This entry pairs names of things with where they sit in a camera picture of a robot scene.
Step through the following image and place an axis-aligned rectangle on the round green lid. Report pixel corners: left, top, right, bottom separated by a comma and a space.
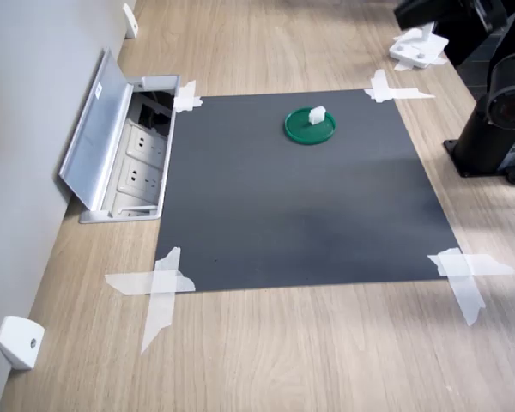
282, 106, 339, 146

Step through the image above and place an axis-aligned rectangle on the dark grey mat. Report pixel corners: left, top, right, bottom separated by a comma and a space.
154, 88, 462, 294

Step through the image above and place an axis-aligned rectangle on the white power socket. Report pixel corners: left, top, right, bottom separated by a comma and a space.
118, 156, 162, 194
126, 122, 167, 160

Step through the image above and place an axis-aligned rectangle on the grey partition panel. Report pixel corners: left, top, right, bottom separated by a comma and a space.
0, 0, 137, 412

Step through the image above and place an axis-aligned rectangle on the white cable duct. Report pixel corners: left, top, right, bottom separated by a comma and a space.
58, 46, 182, 225

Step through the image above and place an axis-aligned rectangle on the white taped camera bracket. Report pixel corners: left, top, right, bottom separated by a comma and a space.
388, 23, 451, 72

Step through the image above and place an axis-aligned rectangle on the white partition bracket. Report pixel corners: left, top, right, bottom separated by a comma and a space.
0, 315, 46, 371
122, 3, 139, 39

